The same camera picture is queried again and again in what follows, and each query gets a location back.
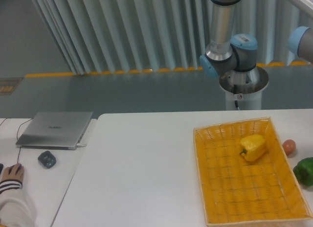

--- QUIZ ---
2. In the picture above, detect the person's hand on mouse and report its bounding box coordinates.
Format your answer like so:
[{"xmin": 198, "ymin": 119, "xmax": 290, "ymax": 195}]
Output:
[{"xmin": 1, "ymin": 163, "xmax": 24, "ymax": 182}]

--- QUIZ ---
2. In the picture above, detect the yellow bell pepper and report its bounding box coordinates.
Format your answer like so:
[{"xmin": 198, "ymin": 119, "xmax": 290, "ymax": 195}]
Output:
[{"xmin": 240, "ymin": 135, "xmax": 266, "ymax": 161}]

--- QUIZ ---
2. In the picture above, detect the white sleeved forearm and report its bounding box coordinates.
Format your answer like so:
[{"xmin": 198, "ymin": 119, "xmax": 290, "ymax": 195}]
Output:
[{"xmin": 0, "ymin": 179, "xmax": 35, "ymax": 227}]

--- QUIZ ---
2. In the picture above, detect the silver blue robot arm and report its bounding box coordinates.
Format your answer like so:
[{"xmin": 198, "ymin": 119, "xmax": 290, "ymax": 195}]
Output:
[{"xmin": 200, "ymin": 0, "xmax": 313, "ymax": 77}]

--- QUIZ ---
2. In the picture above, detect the green bell pepper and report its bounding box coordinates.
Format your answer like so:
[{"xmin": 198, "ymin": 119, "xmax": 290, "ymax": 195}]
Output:
[{"xmin": 293, "ymin": 157, "xmax": 313, "ymax": 187}]

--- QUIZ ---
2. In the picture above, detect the dark grey small case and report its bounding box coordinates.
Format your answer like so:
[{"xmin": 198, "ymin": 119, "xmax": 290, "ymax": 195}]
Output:
[{"xmin": 38, "ymin": 151, "xmax": 57, "ymax": 169}]

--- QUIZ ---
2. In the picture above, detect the silver closed laptop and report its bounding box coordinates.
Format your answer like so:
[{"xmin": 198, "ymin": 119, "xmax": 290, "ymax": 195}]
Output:
[{"xmin": 16, "ymin": 112, "xmax": 92, "ymax": 150}]

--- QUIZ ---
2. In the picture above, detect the grey folding partition screen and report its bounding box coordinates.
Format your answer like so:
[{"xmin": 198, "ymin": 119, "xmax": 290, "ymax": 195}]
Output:
[{"xmin": 33, "ymin": 0, "xmax": 313, "ymax": 75}]

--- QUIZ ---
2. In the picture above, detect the yellow woven basket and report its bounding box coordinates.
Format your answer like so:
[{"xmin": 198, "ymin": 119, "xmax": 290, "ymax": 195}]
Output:
[{"xmin": 194, "ymin": 117, "xmax": 313, "ymax": 227}]

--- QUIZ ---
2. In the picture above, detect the brown egg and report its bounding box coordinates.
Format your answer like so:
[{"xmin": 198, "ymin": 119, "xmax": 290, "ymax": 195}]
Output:
[{"xmin": 282, "ymin": 139, "xmax": 296, "ymax": 156}]

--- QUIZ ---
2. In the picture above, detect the black mouse cable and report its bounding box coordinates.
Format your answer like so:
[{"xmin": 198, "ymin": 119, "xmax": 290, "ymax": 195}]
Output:
[{"xmin": 0, "ymin": 117, "xmax": 34, "ymax": 164}]

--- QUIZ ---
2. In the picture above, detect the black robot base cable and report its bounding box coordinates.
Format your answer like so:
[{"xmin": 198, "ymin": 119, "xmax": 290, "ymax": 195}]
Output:
[{"xmin": 232, "ymin": 84, "xmax": 241, "ymax": 111}]

